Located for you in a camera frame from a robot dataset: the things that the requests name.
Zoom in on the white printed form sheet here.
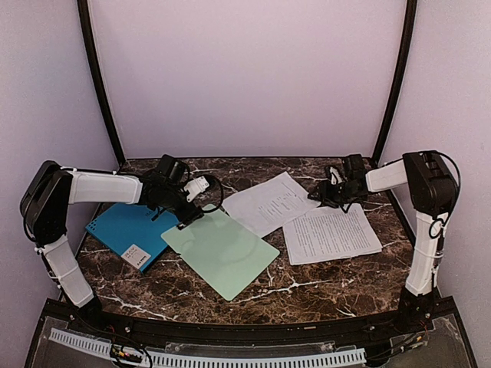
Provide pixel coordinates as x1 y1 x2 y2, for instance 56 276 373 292
222 172 319 238

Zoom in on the black left frame post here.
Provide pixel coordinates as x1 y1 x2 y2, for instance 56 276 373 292
77 0 126 167

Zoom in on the mint green clipboard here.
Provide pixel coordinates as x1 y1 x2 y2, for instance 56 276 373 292
161 210 279 301

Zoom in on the stapled text document stack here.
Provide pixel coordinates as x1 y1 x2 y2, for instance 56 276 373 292
282 204 382 265

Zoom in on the black frame post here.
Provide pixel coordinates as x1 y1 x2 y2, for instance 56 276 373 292
77 0 126 167
371 0 418 166

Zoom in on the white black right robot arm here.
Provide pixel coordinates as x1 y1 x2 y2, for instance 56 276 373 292
308 150 461 297

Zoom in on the black right frame post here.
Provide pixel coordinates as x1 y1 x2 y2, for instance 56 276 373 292
371 0 418 166

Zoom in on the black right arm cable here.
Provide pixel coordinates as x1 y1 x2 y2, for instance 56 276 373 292
429 151 461 241

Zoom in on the blue file folder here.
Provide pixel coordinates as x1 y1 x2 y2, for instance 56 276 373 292
86 203 178 273

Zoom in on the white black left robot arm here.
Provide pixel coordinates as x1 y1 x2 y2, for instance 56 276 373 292
19 155 210 309

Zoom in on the white slotted cable duct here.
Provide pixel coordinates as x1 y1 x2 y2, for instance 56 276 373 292
48 328 367 368

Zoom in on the black left camera cable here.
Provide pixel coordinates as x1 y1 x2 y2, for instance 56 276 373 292
199 176 226 212

